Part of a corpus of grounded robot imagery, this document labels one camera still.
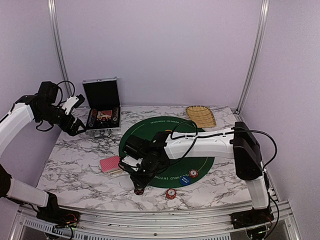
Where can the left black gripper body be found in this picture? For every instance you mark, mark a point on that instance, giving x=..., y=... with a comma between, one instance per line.
x=66, y=128

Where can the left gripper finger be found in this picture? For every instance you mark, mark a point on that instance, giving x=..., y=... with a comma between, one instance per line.
x=76, y=131
x=79, y=125

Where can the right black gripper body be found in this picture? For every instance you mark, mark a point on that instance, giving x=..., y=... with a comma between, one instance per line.
x=144, y=179

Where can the red poker chip stack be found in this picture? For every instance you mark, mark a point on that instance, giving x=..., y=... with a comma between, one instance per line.
x=171, y=193

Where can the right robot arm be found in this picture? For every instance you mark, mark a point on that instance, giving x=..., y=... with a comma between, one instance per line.
x=144, y=158

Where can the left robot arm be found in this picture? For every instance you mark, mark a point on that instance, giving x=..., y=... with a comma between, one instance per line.
x=23, y=152

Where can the dark poker chip stack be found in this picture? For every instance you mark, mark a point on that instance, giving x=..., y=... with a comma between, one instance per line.
x=139, y=191

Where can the left chip row in case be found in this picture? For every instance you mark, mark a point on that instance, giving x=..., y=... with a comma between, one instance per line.
x=92, y=118

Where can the chip row in case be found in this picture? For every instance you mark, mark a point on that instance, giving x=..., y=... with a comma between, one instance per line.
x=115, y=115
x=92, y=118

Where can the red card deck in case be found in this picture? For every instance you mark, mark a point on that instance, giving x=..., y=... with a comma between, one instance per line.
x=104, y=114

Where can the pink playing card deck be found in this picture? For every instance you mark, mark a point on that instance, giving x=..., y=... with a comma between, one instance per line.
x=110, y=165

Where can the aluminium poker chip case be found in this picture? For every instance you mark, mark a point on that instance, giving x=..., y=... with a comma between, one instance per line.
x=102, y=94

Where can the right chip row in case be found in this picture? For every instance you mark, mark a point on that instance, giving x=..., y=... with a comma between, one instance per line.
x=115, y=115

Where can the blue small blind button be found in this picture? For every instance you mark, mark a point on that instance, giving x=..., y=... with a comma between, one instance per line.
x=185, y=180

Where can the green round poker mat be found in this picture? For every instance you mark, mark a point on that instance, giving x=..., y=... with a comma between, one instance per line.
x=147, y=129

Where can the woven bamboo tray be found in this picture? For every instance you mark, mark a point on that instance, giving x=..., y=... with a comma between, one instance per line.
x=201, y=115

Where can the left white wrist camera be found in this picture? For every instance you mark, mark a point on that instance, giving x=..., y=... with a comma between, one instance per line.
x=72, y=102

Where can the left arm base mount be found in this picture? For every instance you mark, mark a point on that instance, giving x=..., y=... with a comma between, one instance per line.
x=62, y=218

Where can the front aluminium rail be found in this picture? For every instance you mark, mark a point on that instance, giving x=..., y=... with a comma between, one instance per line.
x=193, y=224

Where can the left aluminium frame post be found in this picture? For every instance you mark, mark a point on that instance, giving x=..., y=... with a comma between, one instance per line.
x=67, y=84

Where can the aluminium frame post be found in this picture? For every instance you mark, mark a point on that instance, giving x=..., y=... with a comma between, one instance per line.
x=261, y=27
x=67, y=84

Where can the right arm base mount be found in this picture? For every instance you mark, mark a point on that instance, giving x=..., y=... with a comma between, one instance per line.
x=250, y=218

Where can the right aluminium frame post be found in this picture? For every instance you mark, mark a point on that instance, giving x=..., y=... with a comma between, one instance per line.
x=261, y=27

